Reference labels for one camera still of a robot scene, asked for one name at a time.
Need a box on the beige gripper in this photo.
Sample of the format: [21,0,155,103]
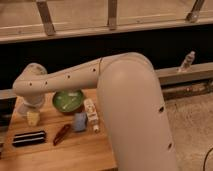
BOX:
[20,95,45,126]

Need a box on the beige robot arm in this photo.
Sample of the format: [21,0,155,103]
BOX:
[13,52,178,171]

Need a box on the green ceramic bowl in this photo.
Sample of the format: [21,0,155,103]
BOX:
[52,90,85,113]

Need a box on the blue sponge block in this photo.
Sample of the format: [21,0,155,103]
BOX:
[73,112,87,132]

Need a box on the clear plastic bottle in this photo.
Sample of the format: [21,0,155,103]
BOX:
[178,51,195,72]

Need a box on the left metal bracket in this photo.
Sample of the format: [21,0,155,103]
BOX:
[36,0,55,36]

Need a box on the metal bracket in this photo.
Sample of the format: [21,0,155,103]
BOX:
[185,0,205,23]
[36,0,55,36]
[107,0,118,30]

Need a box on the middle metal bracket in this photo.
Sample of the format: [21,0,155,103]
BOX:
[107,0,118,30]

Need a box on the right metal bracket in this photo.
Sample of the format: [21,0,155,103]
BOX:
[185,0,205,23]

